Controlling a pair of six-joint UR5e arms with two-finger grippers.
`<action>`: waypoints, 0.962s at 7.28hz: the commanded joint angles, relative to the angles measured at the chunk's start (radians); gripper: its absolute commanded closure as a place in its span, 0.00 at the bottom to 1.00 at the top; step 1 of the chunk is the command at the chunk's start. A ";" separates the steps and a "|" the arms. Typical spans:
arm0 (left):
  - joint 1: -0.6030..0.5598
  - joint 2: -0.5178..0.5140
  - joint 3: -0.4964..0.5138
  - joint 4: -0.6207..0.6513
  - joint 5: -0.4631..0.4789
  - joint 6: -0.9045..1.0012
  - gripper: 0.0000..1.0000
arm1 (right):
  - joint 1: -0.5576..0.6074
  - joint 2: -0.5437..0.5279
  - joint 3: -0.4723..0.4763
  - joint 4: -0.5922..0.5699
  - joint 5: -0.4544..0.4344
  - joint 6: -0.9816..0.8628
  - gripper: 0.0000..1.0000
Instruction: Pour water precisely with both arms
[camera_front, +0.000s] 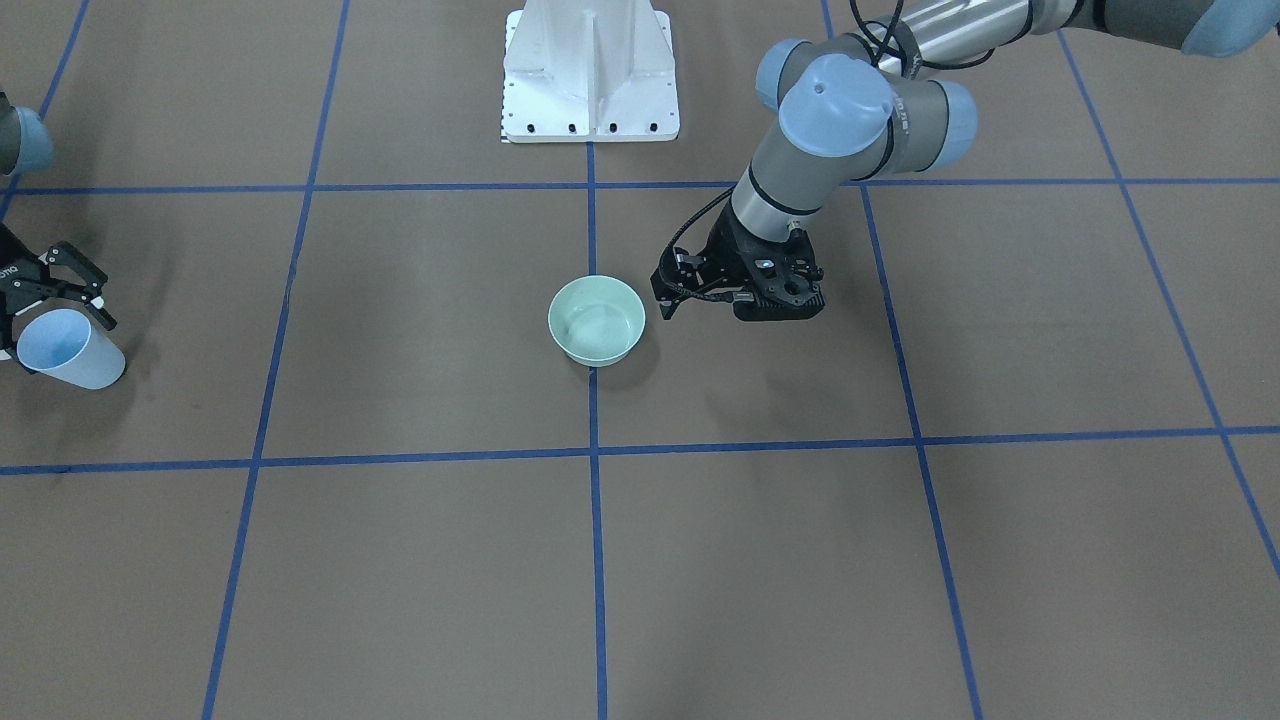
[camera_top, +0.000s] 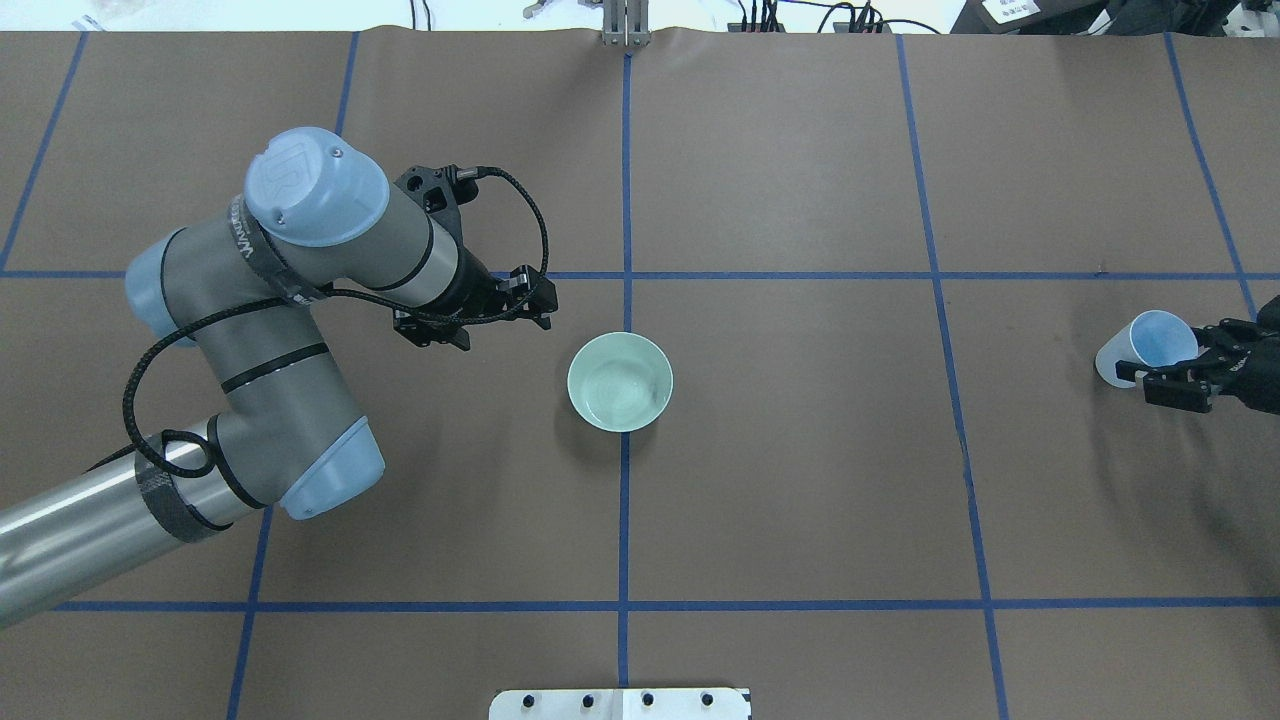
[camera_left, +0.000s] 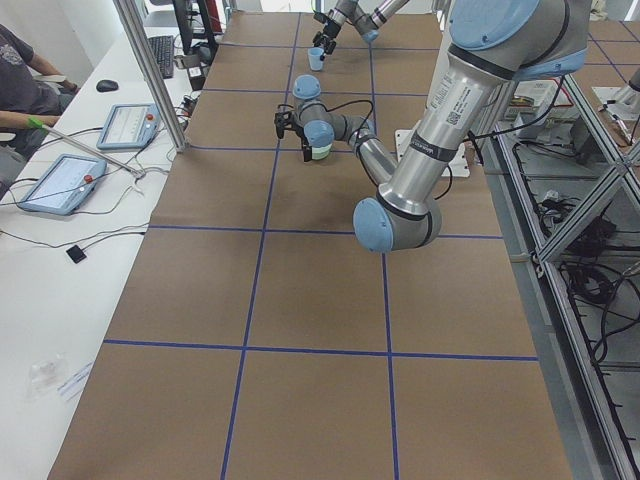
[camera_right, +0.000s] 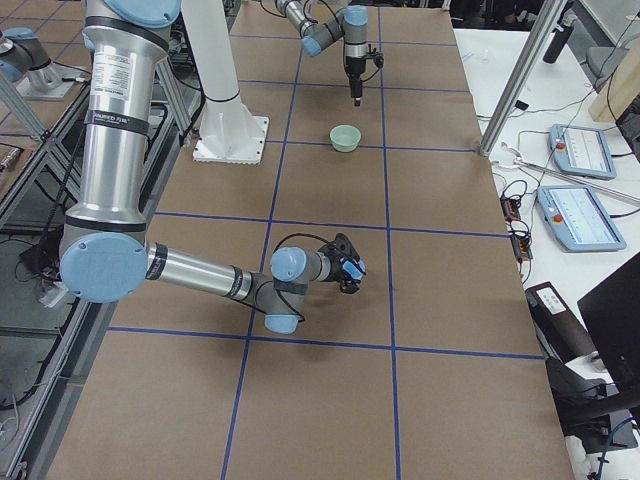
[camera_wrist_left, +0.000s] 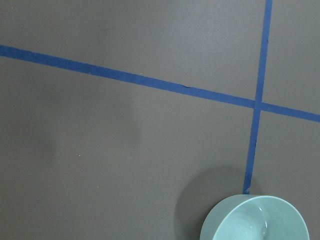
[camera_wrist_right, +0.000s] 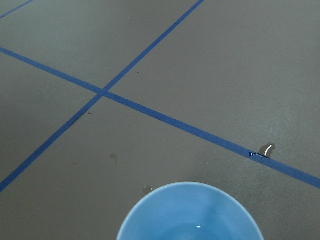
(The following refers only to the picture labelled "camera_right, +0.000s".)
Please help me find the aluminium frame post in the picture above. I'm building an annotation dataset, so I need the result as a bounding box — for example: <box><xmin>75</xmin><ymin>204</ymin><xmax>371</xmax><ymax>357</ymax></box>
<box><xmin>478</xmin><ymin>1</ymin><xmax>568</xmax><ymax>157</ymax></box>

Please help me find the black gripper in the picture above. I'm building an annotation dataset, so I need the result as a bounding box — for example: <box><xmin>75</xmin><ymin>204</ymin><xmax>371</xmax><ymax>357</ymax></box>
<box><xmin>344</xmin><ymin>56</ymin><xmax>363</xmax><ymax>107</ymax></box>
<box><xmin>319</xmin><ymin>232</ymin><xmax>368</xmax><ymax>295</ymax></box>

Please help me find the blue teach pendant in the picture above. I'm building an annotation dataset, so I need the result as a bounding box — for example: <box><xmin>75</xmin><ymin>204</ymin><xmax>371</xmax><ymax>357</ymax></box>
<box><xmin>536</xmin><ymin>185</ymin><xmax>627</xmax><ymax>253</ymax></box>
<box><xmin>549</xmin><ymin>124</ymin><xmax>617</xmax><ymax>180</ymax></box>

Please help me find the small black square device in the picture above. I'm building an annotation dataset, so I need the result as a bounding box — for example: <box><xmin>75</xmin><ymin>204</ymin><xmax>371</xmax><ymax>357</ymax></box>
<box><xmin>515</xmin><ymin>100</ymin><xmax>529</xmax><ymax>111</ymax></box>

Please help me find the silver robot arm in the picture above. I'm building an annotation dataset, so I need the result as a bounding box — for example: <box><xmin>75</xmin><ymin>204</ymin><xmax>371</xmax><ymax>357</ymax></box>
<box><xmin>59</xmin><ymin>1</ymin><xmax>366</xmax><ymax>334</ymax></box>
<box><xmin>260</xmin><ymin>1</ymin><xmax>380</xmax><ymax>107</ymax></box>

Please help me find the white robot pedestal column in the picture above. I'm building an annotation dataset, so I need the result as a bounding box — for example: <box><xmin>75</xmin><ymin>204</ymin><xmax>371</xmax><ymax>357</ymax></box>
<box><xmin>182</xmin><ymin>1</ymin><xmax>269</xmax><ymax>164</ymax></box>

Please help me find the orange black usb hub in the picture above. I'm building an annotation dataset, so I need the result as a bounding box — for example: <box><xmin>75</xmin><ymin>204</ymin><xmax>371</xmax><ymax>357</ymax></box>
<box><xmin>500</xmin><ymin>195</ymin><xmax>532</xmax><ymax>264</ymax></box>

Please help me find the mint green bowl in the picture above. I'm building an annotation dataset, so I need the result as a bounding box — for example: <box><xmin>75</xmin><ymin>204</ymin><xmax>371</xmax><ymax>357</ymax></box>
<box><xmin>329</xmin><ymin>124</ymin><xmax>362</xmax><ymax>153</ymax></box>

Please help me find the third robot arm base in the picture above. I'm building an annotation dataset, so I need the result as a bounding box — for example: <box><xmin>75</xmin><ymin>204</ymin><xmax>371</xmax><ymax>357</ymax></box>
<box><xmin>1</xmin><ymin>27</ymin><xmax>89</xmax><ymax>101</ymax></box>

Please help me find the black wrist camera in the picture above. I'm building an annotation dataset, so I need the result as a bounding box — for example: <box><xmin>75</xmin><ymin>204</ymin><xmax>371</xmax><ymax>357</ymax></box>
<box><xmin>366</xmin><ymin>44</ymin><xmax>384</xmax><ymax>70</ymax></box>

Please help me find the thin metal rod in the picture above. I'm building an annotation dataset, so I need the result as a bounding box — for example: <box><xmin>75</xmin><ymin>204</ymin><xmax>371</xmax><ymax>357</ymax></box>
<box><xmin>500</xmin><ymin>142</ymin><xmax>639</xmax><ymax>206</ymax></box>

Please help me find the near blue teach pendant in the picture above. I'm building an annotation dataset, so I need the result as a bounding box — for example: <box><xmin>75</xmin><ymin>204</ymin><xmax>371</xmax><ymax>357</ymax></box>
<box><xmin>536</xmin><ymin>185</ymin><xmax>627</xmax><ymax>253</ymax></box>

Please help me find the far blue teach pendant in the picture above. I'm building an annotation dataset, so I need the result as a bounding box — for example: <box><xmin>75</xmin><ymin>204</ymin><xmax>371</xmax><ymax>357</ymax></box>
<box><xmin>549</xmin><ymin>124</ymin><xmax>617</xmax><ymax>180</ymax></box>

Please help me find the aluminium truss frame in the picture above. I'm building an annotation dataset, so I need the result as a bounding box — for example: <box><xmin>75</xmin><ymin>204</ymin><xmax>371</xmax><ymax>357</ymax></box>
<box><xmin>0</xmin><ymin>29</ymin><xmax>206</xmax><ymax>471</ymax></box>

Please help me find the black computer monitor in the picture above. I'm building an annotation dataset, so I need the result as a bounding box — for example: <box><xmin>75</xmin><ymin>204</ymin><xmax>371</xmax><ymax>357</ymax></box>
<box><xmin>578</xmin><ymin>254</ymin><xmax>640</xmax><ymax>390</ymax></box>

